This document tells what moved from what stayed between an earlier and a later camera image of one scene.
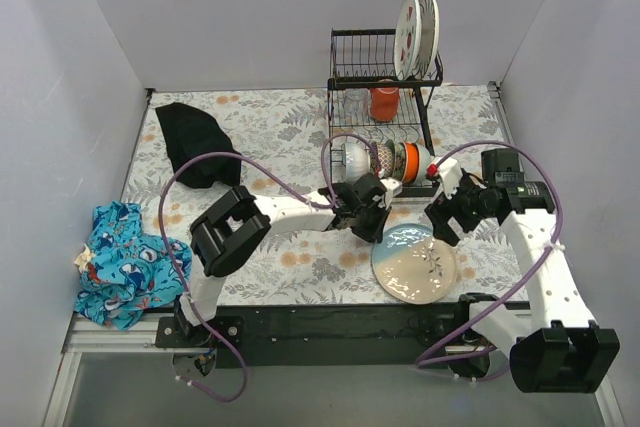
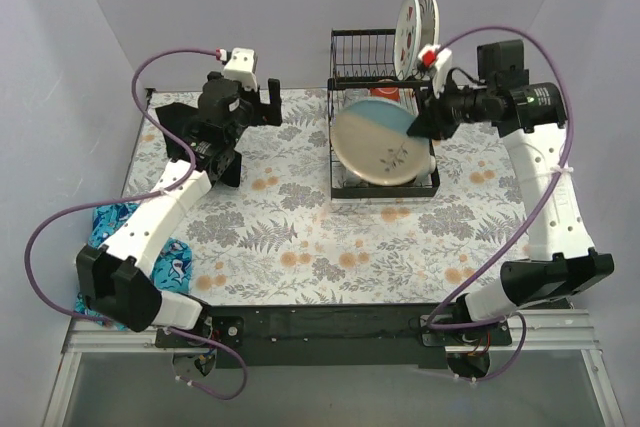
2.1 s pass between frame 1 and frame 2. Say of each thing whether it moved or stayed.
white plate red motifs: stayed
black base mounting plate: stayed
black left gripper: moved
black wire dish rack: stayed
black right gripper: moved
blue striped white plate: stayed
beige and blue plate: moved
